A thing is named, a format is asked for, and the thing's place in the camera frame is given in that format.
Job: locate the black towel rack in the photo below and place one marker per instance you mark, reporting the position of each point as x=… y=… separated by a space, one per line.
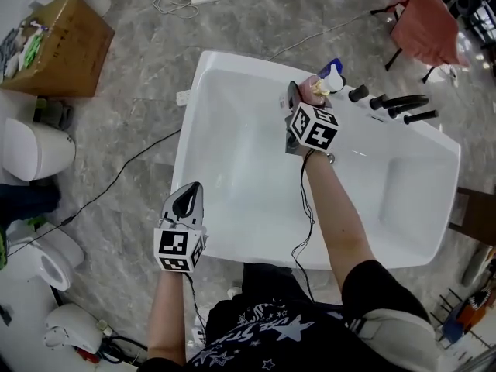
x=393 y=58

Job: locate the black hand shower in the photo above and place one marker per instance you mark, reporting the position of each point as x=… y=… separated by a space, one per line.
x=420 y=116

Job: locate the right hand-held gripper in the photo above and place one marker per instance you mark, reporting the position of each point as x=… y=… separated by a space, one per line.
x=315 y=130

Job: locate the small black device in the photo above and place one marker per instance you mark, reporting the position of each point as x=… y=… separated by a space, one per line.
x=5 y=315

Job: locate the pink towel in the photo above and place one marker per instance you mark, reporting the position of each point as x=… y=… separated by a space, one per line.
x=426 y=21

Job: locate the white open-seat toilet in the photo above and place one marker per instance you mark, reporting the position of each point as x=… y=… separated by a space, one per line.
x=46 y=258

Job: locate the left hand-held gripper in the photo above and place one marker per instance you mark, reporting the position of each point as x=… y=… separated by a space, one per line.
x=176 y=242

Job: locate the white floor socket box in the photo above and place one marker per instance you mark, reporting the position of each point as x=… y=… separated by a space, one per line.
x=183 y=97

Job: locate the person's black trousers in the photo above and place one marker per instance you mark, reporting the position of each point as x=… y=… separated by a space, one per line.
x=271 y=281

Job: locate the white plug adapter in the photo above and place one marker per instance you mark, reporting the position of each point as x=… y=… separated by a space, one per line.
x=104 y=326

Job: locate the blue white bottle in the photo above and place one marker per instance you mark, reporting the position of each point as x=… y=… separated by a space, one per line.
x=335 y=78

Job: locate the person's white shoe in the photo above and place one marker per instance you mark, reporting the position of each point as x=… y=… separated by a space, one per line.
x=235 y=292

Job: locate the small shiny metal ring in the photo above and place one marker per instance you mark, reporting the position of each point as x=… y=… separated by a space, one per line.
x=331 y=159

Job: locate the brown wooden stool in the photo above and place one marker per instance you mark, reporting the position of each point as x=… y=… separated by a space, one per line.
x=474 y=215

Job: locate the white bathtub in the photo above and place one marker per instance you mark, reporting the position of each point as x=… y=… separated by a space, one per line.
x=240 y=161

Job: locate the person's right forearm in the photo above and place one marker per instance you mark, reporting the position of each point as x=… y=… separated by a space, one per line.
x=337 y=215

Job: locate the red tool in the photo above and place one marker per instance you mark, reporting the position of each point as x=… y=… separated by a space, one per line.
x=86 y=355

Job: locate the person's left forearm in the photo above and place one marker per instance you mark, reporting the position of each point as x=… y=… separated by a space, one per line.
x=170 y=316

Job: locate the blue plastic box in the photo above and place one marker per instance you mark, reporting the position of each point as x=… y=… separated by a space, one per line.
x=451 y=326

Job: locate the black faucet knob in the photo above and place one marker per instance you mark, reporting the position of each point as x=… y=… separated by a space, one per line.
x=358 y=92
x=379 y=102
x=395 y=112

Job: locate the open brown cardboard box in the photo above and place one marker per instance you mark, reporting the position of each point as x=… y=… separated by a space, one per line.
x=69 y=49

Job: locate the person's black star-print shirt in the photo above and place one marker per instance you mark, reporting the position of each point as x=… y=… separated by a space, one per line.
x=310 y=347

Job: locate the white round appliance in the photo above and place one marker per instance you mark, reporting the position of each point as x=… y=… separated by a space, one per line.
x=71 y=328

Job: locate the person's grey shoulder bag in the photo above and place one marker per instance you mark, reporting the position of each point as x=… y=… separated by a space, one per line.
x=399 y=335

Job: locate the grey cloth pile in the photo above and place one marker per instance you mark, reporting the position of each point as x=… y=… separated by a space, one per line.
x=56 y=114

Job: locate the pink bottle with gold cap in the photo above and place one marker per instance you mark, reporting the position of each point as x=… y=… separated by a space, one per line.
x=310 y=89

